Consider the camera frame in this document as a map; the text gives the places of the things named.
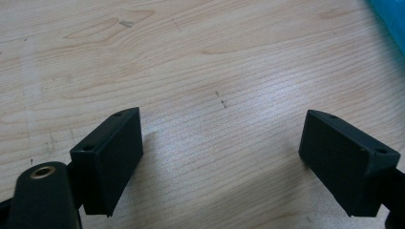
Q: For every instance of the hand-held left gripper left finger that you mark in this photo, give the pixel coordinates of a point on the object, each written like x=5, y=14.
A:
x=108, y=165

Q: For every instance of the blue plastic bag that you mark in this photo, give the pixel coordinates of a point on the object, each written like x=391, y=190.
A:
x=393, y=16

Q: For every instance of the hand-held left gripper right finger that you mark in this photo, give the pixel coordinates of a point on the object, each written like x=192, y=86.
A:
x=344, y=165

